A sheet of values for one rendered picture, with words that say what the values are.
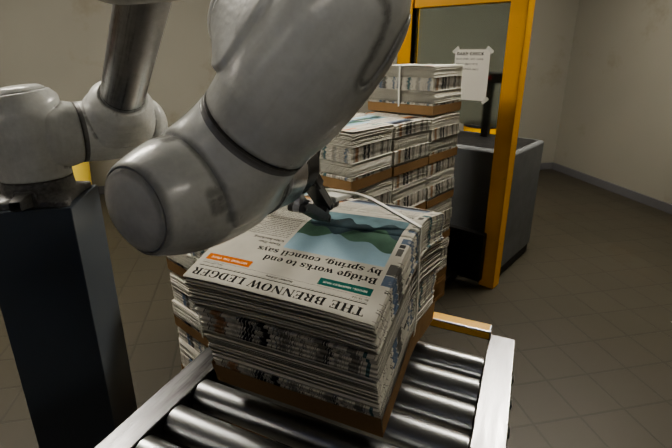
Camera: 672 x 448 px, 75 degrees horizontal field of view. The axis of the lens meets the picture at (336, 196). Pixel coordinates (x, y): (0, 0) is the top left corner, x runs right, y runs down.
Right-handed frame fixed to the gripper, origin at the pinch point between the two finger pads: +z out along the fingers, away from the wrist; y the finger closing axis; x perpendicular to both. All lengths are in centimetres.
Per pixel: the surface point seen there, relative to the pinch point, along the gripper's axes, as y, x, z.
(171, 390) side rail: 42, -22, -16
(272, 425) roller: 42.6, -3.1, -14.4
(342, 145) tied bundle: 13, -36, 87
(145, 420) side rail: 43, -21, -23
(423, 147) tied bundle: 17, -17, 136
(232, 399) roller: 41.9, -11.5, -13.3
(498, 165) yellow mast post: 29, 14, 191
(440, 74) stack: -16, -15, 146
